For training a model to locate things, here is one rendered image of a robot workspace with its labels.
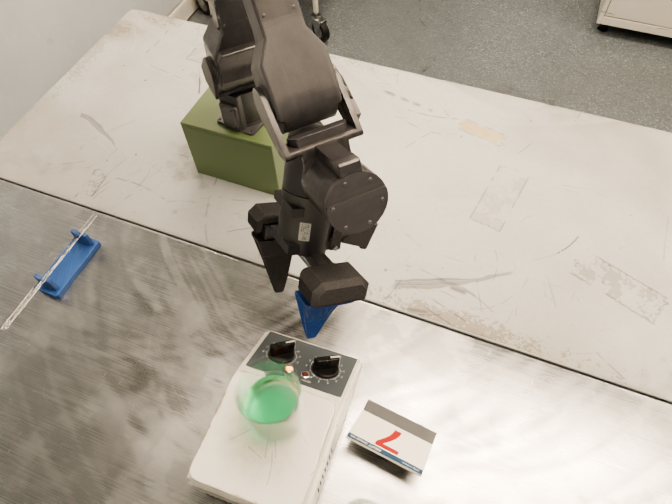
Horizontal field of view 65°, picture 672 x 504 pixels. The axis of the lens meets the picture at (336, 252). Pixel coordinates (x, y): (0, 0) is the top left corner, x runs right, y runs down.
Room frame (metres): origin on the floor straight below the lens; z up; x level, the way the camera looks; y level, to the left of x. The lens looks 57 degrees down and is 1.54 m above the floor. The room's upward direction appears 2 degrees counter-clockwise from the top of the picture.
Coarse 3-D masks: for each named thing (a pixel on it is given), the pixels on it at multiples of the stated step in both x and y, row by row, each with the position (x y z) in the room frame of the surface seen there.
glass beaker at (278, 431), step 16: (256, 368) 0.18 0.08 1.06; (272, 368) 0.19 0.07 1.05; (288, 368) 0.18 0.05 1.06; (240, 384) 0.17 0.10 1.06; (240, 400) 0.16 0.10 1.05; (288, 416) 0.13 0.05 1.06; (304, 416) 0.15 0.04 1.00; (256, 432) 0.13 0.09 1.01; (272, 432) 0.13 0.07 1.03; (288, 432) 0.13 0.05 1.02
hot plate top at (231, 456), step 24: (312, 408) 0.16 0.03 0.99; (216, 432) 0.14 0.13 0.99; (240, 432) 0.14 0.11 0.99; (312, 432) 0.14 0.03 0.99; (216, 456) 0.12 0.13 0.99; (240, 456) 0.12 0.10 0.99; (264, 456) 0.12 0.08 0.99; (288, 456) 0.12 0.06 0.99; (312, 456) 0.12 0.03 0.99; (216, 480) 0.10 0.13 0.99; (240, 480) 0.10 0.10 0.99; (264, 480) 0.09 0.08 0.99; (288, 480) 0.09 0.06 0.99
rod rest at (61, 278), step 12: (84, 240) 0.44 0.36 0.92; (96, 240) 0.45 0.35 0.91; (72, 252) 0.43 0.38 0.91; (84, 252) 0.43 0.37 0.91; (60, 264) 0.41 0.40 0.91; (72, 264) 0.41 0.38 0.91; (84, 264) 0.41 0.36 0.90; (36, 276) 0.37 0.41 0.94; (48, 276) 0.39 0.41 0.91; (60, 276) 0.39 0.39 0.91; (72, 276) 0.39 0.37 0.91; (48, 288) 0.37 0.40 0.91; (60, 288) 0.37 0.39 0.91
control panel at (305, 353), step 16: (272, 336) 0.27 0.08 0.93; (256, 352) 0.24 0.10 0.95; (304, 352) 0.25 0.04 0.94; (320, 352) 0.25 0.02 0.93; (336, 352) 0.25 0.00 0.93; (304, 368) 0.22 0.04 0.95; (352, 368) 0.22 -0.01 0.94; (304, 384) 0.20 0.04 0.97; (320, 384) 0.20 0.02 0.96; (336, 384) 0.20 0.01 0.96
